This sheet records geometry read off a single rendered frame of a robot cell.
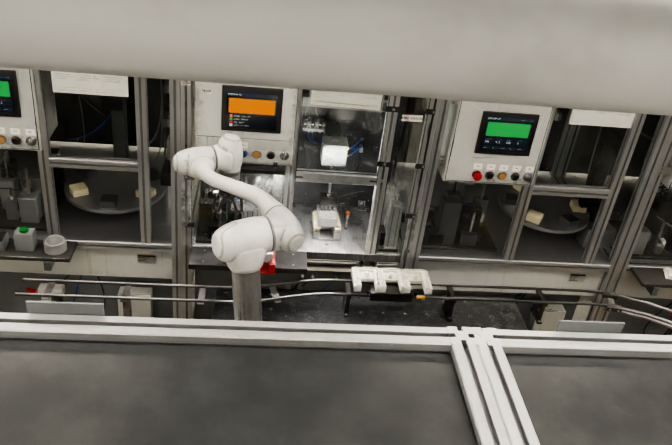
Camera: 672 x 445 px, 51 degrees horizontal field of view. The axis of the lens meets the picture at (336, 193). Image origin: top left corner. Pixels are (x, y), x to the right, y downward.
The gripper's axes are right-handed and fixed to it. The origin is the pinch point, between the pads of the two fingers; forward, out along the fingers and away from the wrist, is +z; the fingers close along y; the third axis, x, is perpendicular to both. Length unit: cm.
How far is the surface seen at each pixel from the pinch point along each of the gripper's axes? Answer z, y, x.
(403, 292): 27, -82, 11
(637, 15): -167, -23, 237
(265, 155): -28.5, -14.7, -9.5
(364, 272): 26, -65, -1
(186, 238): 18.4, 18.8, -10.2
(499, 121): -54, -113, -7
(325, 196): 3, -46, -30
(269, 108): -52, -15, -7
